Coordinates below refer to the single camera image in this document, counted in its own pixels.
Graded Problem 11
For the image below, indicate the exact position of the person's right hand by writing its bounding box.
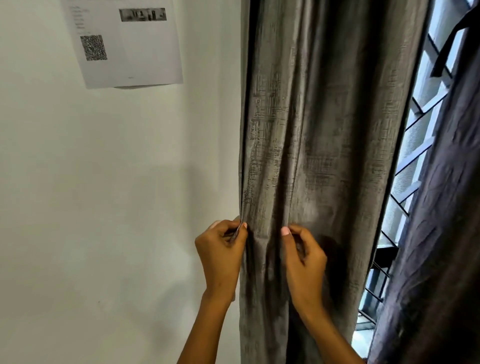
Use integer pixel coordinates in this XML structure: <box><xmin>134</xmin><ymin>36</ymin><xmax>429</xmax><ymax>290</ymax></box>
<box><xmin>280</xmin><ymin>224</ymin><xmax>328</xmax><ymax>316</ymax></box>

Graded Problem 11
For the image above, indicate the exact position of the person's left hand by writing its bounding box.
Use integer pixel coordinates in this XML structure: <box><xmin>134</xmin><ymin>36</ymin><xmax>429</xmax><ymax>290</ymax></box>
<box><xmin>194</xmin><ymin>219</ymin><xmax>249</xmax><ymax>305</ymax></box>

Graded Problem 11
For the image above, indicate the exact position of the dark brown curtain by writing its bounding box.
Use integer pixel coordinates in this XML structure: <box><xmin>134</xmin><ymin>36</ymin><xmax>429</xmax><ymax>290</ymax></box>
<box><xmin>367</xmin><ymin>0</ymin><xmax>480</xmax><ymax>364</ymax></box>

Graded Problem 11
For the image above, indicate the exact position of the grey textured curtain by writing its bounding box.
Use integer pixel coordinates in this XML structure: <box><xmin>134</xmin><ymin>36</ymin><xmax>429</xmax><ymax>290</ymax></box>
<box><xmin>238</xmin><ymin>0</ymin><xmax>434</xmax><ymax>364</ymax></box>

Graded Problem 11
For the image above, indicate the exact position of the black metal window grille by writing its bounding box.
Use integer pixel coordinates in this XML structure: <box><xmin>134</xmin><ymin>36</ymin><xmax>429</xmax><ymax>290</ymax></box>
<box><xmin>354</xmin><ymin>0</ymin><xmax>473</xmax><ymax>331</ymax></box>

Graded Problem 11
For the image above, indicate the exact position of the white printed paper notice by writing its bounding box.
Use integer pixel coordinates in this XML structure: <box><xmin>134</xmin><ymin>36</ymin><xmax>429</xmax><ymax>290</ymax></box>
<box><xmin>59</xmin><ymin>0</ymin><xmax>184</xmax><ymax>90</ymax></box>

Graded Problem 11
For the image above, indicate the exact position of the dark brown curtain tie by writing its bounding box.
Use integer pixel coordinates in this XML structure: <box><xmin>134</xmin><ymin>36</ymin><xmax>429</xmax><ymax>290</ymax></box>
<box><xmin>430</xmin><ymin>3</ymin><xmax>480</xmax><ymax>79</ymax></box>

